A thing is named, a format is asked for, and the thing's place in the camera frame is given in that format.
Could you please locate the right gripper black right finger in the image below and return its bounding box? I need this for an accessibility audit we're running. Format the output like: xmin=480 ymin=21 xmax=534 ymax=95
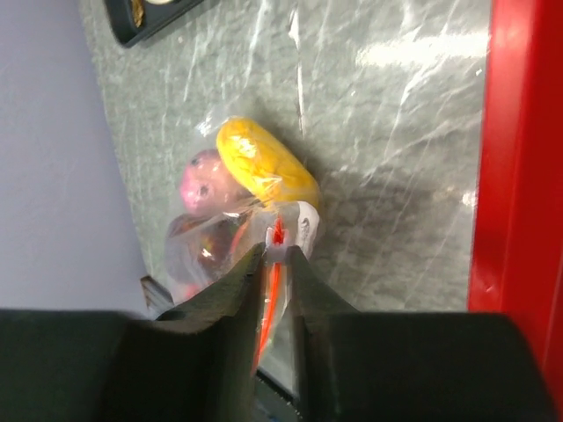
xmin=288 ymin=246 xmax=559 ymax=421

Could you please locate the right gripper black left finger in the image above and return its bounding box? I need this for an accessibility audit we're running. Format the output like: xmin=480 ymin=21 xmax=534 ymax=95
xmin=1 ymin=244 xmax=265 ymax=421

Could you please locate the dark purple plum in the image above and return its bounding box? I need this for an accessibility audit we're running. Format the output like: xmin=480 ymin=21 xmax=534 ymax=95
xmin=165 ymin=214 xmax=247 ymax=288

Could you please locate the pink red peach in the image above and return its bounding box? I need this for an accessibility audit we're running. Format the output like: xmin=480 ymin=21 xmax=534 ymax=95
xmin=179 ymin=149 xmax=250 ymax=217

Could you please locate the clear zip bag orange zipper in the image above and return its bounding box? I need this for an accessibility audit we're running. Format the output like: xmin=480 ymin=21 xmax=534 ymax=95
xmin=162 ymin=113 xmax=325 ymax=383

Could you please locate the red plastic tray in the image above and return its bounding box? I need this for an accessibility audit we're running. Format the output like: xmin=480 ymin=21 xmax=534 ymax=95
xmin=468 ymin=1 xmax=562 ymax=401

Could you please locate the black serving tray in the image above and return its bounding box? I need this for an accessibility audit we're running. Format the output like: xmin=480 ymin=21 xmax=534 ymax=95
xmin=103 ymin=0 xmax=202 ymax=48

